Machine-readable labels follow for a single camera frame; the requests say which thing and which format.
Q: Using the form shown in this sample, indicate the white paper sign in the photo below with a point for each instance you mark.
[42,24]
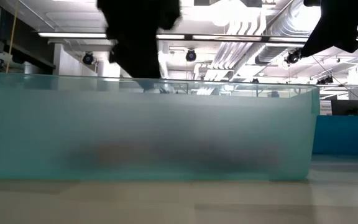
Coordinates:
[325,108]

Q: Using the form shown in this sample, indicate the green translucent plastic bin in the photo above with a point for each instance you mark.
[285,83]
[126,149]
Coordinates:
[166,130]

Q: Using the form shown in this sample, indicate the overhead LED light bar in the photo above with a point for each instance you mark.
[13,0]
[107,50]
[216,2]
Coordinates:
[73,35]

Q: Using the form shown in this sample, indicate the black computer monitor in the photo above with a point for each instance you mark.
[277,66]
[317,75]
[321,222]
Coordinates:
[348,107]

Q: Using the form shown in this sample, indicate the blue plastic bin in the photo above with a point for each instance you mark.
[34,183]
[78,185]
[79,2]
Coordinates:
[346,133]

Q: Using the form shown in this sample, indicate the silver ribbed air duct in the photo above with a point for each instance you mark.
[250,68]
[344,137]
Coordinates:
[278,31]

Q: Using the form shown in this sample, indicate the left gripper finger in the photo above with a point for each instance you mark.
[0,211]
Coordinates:
[138,62]

